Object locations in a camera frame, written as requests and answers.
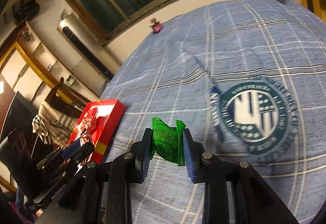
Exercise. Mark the striped cloth on chair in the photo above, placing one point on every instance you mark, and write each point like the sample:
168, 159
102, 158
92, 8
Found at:
53, 126

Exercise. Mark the red gift box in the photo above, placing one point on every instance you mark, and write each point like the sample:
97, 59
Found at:
97, 124

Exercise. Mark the wooden shelf cabinet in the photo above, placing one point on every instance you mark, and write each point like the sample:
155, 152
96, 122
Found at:
35, 70

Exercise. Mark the small red clamp device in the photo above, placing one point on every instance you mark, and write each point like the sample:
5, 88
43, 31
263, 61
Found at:
156, 25

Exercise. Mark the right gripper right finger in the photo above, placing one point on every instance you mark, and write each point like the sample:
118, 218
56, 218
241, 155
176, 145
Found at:
205, 167

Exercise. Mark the green snack packet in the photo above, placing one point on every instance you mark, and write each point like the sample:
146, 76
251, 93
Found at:
167, 142

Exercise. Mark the silver tower air conditioner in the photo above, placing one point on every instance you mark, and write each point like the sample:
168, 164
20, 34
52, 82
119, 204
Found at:
97, 66

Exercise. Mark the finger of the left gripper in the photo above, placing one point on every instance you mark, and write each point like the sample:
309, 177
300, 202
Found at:
57, 157
71, 164

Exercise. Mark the blue plaid tablecloth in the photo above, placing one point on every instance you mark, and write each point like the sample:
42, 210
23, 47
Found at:
247, 77

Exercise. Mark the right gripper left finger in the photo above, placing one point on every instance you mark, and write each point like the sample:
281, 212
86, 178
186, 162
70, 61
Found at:
130, 167

